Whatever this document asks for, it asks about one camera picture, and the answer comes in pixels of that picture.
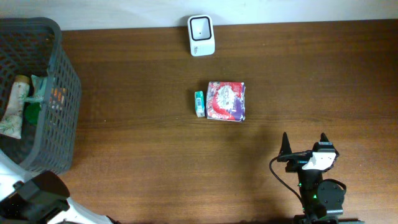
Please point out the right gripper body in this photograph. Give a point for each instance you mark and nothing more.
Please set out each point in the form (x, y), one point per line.
(296, 162)

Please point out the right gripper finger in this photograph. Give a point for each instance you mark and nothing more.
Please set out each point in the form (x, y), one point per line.
(285, 148)
(323, 138)

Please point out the red purple tissue pack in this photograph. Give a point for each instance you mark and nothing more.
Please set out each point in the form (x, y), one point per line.
(225, 101)

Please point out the small teal gum box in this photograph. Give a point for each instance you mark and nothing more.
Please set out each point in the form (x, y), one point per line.
(199, 104)

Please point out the orange small tissue pack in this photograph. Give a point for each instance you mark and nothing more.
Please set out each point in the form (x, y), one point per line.
(57, 98)

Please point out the teal wet wipes pack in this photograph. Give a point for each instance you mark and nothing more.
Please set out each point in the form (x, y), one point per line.
(39, 84)

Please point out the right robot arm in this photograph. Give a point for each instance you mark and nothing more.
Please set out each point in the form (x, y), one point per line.
(321, 199)

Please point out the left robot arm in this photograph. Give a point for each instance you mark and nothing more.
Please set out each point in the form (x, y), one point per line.
(42, 198)

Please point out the white barcode scanner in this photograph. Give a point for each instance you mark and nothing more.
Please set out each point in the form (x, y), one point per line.
(201, 35)

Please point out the green lid jar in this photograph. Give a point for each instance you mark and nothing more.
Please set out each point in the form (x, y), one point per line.
(31, 113)

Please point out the white floral tube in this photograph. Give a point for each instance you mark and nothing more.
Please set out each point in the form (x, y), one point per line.
(11, 123)

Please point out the grey plastic mesh basket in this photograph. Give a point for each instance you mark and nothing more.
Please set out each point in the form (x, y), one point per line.
(29, 47)

